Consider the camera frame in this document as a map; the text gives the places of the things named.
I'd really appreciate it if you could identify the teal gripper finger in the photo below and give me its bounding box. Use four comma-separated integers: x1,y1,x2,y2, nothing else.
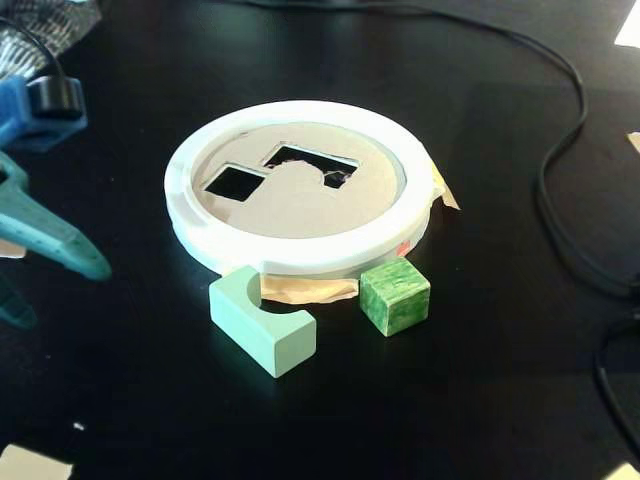
0,149,113,281
0,271,39,332

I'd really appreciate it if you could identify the mint green U shape block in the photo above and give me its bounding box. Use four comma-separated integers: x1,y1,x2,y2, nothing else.
208,265,318,380

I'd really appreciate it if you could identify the large tan tape piece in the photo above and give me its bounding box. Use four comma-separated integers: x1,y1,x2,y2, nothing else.
0,442,75,480

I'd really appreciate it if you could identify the grey mesh fabric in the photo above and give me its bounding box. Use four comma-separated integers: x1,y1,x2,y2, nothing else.
0,0,102,81

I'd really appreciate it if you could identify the grey cardboard cutout disc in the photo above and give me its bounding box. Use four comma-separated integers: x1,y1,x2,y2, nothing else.
192,122,404,239

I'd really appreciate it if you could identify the wide tan masking tape strip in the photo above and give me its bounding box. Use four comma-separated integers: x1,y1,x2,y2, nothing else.
259,274,360,305

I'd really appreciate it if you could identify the green wooden cube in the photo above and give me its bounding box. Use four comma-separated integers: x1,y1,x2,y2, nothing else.
359,257,432,338

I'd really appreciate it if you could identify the pointed tan masking tape piece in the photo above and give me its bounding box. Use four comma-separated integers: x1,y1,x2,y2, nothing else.
429,167,462,211

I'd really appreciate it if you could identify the white paper sheet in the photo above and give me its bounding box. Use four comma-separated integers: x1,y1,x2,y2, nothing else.
613,14,640,49

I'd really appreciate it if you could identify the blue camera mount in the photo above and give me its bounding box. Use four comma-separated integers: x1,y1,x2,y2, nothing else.
0,77,89,153

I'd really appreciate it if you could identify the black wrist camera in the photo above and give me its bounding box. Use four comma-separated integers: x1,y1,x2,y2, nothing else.
38,78,85,120

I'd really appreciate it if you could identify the black camera cable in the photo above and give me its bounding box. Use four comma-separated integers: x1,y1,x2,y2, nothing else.
0,17,67,84

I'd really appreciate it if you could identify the white round sorter ring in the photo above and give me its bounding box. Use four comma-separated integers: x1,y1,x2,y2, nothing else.
163,99,437,279

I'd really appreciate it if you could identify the long black cable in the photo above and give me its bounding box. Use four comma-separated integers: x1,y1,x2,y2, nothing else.
249,0,640,299

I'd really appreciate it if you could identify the short black cable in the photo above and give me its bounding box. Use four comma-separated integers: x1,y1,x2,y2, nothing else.
593,309,640,464

